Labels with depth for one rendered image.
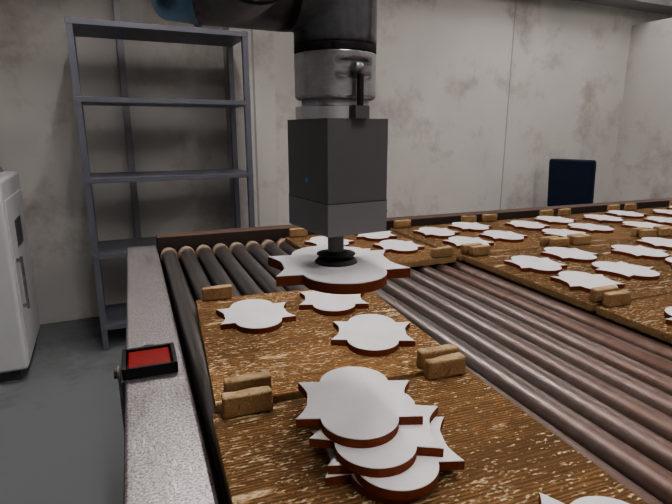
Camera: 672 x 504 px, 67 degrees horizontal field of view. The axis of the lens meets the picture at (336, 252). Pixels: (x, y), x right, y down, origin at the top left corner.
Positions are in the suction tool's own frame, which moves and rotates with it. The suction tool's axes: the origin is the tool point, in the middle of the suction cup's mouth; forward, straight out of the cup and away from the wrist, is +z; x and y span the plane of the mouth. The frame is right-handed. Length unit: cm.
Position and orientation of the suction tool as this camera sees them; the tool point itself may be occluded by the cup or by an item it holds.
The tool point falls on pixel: (335, 273)
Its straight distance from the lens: 51.0
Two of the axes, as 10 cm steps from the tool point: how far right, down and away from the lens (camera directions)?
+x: -8.7, 1.2, -4.7
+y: -4.9, -2.0, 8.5
